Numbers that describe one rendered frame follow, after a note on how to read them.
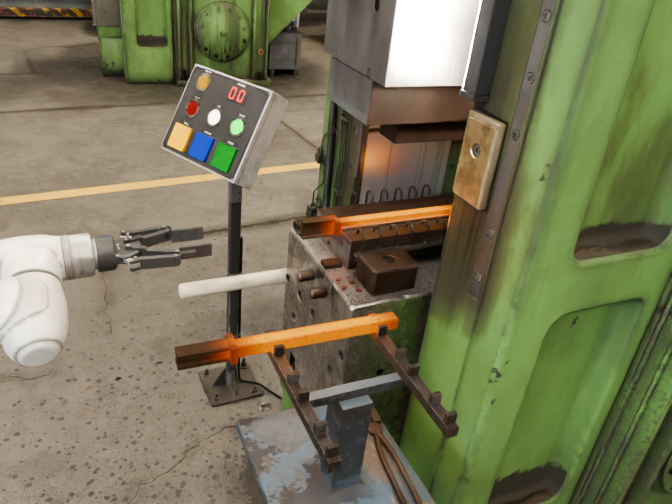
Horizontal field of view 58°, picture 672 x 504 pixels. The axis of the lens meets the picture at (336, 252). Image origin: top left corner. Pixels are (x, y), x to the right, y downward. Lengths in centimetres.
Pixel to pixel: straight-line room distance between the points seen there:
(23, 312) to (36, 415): 132
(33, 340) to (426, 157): 112
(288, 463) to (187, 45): 527
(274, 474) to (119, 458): 107
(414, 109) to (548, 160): 37
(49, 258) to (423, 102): 82
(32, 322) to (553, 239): 91
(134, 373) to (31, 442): 44
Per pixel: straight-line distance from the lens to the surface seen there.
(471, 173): 120
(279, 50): 679
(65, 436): 235
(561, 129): 107
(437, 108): 138
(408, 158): 172
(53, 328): 116
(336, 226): 144
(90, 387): 251
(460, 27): 129
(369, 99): 129
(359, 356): 142
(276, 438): 131
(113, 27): 640
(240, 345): 109
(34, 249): 128
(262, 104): 175
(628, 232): 139
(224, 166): 176
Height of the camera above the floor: 166
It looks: 30 degrees down
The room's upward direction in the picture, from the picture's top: 7 degrees clockwise
